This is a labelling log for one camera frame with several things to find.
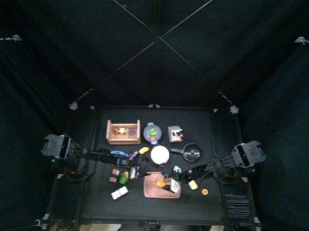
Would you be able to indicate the yellow toy squash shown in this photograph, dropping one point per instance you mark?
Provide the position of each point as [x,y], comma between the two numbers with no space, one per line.
[160,182]

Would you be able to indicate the pink rectangular plate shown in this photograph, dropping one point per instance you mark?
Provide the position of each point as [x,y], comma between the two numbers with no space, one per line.
[154,192]

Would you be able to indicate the wooden open box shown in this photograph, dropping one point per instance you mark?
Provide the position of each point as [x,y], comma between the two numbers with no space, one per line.
[121,140]

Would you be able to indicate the yellow toy banana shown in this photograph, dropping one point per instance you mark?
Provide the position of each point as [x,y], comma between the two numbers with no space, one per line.
[143,149]

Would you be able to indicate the red toy cube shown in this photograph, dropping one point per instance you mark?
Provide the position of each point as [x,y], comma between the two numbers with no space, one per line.
[112,179]

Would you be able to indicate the blue toy piece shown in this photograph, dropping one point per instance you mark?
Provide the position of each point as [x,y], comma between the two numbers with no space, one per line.
[119,153]

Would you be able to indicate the green toy vegetable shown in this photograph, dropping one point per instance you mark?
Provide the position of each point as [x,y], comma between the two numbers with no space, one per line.
[152,131]

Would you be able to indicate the metal frame corner bracket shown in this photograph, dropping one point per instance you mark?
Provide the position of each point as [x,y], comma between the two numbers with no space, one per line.
[152,106]
[72,106]
[234,109]
[14,38]
[301,39]

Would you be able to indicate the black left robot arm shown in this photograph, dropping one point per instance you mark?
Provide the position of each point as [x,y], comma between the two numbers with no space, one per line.
[92,155]

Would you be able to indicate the grey white toy appliance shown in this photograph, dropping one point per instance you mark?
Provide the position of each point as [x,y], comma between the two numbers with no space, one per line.
[175,133]

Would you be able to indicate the purple toy piece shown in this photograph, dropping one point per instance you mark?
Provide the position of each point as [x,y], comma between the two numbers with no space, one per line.
[131,131]

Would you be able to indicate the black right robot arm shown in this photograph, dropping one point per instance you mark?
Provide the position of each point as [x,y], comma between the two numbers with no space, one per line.
[224,162]

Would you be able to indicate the white round plate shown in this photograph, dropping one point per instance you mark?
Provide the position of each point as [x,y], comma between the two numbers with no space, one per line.
[159,154]

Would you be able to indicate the tan toy bread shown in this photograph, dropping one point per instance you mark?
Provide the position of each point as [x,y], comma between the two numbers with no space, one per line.
[192,184]

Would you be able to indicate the yellow star toy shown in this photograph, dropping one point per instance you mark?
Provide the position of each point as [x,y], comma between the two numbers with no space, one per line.
[121,130]

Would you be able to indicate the green yellow toy corn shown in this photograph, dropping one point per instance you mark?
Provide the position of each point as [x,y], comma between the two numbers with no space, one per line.
[124,178]

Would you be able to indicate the pink toy cube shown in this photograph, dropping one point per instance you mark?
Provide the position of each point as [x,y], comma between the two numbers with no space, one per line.
[115,171]

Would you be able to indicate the blue toy pot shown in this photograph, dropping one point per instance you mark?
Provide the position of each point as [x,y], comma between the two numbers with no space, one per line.
[152,133]

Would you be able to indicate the white small carton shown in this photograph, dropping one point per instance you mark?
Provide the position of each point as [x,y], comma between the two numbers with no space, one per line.
[119,192]

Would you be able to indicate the small orange toy food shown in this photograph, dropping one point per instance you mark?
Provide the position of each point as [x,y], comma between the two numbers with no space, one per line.
[152,138]

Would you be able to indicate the black toy frying pan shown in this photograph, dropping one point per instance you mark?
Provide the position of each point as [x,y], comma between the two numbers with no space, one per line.
[191,152]

